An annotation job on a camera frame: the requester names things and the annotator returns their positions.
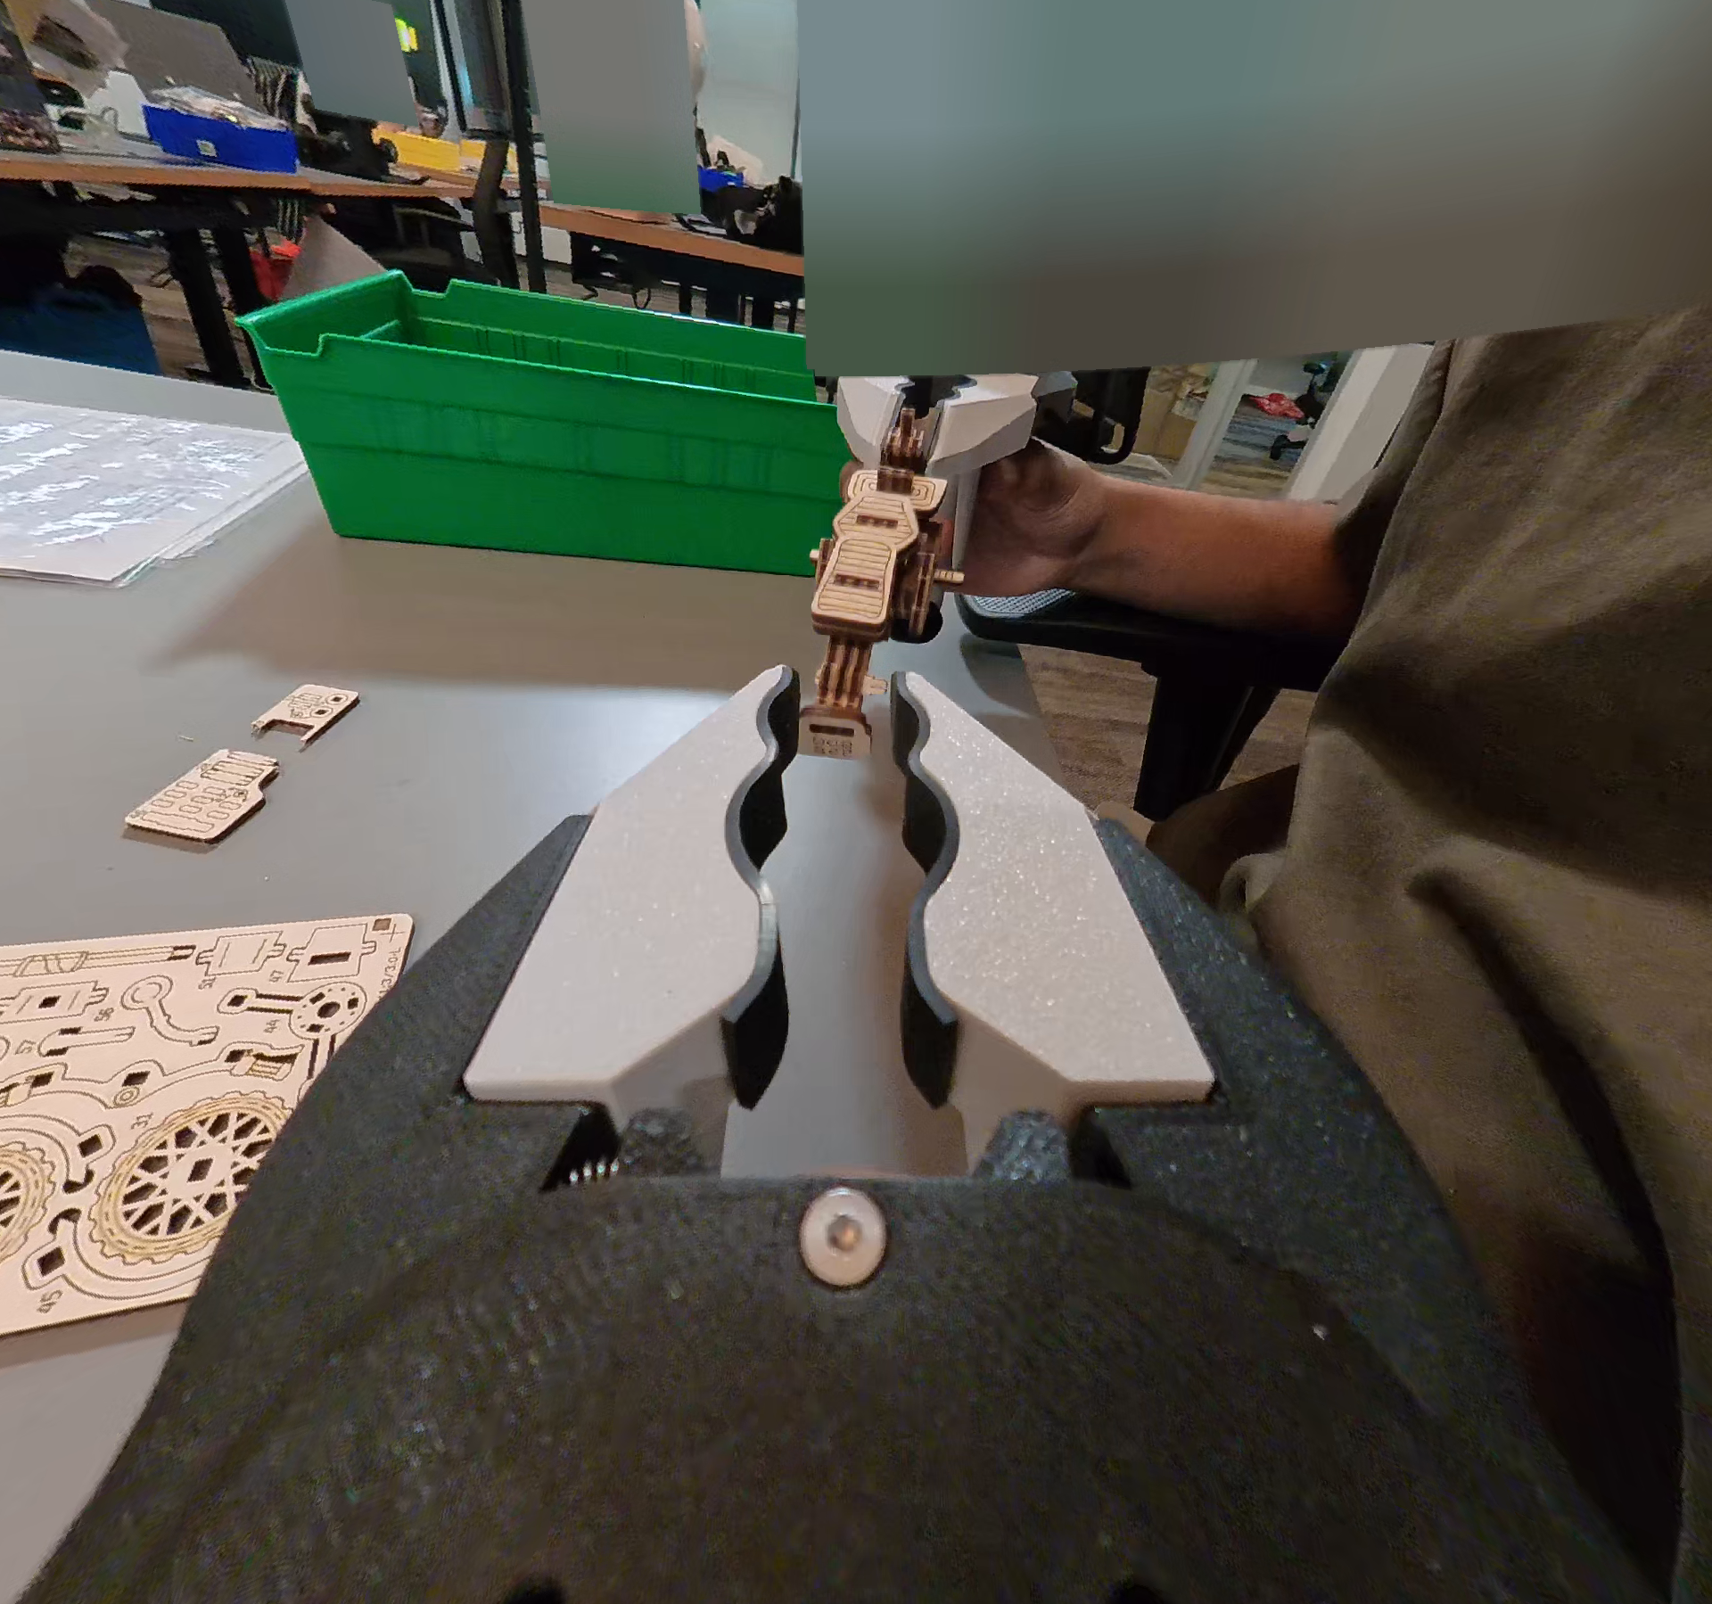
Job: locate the long wooden workbench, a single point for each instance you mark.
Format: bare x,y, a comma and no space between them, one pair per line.
133,166

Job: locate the wooden puzzle model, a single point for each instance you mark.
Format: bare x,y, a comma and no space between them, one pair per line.
862,574

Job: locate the blue storage bin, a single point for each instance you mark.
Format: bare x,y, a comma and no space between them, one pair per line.
220,146

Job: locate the black articulated stand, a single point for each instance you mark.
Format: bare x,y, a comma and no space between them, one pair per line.
502,133

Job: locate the dark printed carton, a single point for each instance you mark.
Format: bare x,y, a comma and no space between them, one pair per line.
20,92

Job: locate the white instruction sheet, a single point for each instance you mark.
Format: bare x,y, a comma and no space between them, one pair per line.
133,494

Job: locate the person's right hand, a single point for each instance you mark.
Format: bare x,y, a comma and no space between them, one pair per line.
1043,528

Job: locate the small wooden puzzle piece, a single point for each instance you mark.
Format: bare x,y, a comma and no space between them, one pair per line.
200,802

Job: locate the person's olive clothing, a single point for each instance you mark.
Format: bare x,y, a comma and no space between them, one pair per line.
1538,961

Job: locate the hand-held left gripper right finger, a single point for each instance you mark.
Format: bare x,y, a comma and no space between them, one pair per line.
1056,961

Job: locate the grey desk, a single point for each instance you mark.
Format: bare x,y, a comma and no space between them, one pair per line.
535,666

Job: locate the tiny wooden puzzle piece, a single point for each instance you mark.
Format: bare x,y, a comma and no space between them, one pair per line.
308,707

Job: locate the wooden puzzle sheet notched corner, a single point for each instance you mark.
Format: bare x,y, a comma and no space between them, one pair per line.
120,1283

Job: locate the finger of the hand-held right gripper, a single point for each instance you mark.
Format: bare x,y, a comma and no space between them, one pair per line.
982,433
867,420

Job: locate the green plastic bin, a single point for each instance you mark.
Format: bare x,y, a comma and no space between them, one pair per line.
535,479

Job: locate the person's right forearm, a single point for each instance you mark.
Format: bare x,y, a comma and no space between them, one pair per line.
1230,561

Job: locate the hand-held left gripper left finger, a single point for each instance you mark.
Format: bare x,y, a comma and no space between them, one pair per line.
628,961

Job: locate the yellow device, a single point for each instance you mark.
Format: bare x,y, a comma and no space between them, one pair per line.
421,148

